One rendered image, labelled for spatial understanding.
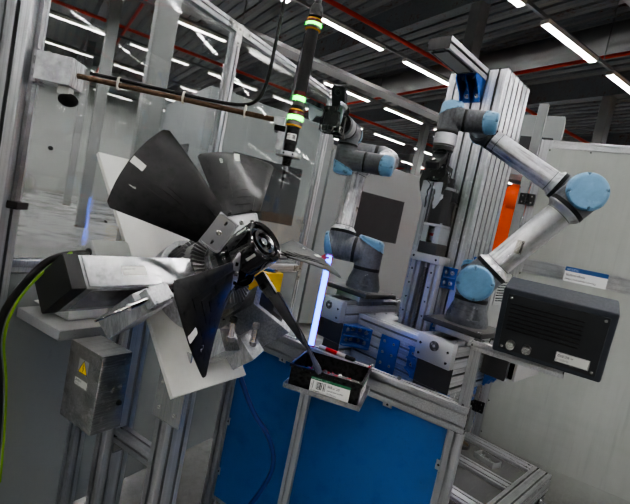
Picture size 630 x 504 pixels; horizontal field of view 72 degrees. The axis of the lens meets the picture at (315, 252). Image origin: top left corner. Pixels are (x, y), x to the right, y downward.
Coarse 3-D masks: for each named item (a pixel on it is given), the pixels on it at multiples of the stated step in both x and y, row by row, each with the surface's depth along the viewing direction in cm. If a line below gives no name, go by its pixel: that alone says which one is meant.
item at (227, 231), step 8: (224, 216) 107; (216, 224) 106; (232, 224) 108; (208, 232) 106; (224, 232) 108; (232, 232) 109; (200, 240) 105; (208, 240) 106; (216, 240) 107; (224, 240) 108; (216, 248) 108
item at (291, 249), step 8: (280, 248) 132; (288, 248) 135; (296, 248) 138; (288, 256) 121; (296, 256) 125; (304, 256) 130; (312, 256) 135; (312, 264) 126; (320, 264) 131; (328, 264) 138; (336, 272) 135
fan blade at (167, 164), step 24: (144, 144) 95; (168, 144) 99; (168, 168) 98; (192, 168) 101; (120, 192) 92; (144, 192) 95; (168, 192) 98; (192, 192) 101; (144, 216) 96; (168, 216) 99; (192, 216) 102; (216, 216) 105; (192, 240) 104
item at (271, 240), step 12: (252, 228) 109; (264, 228) 112; (228, 240) 109; (240, 240) 106; (252, 240) 105; (276, 240) 114; (228, 252) 108; (240, 252) 106; (252, 252) 105; (264, 252) 107; (276, 252) 112; (216, 264) 108; (240, 264) 107; (252, 264) 107; (264, 264) 107; (240, 276) 112; (252, 276) 117
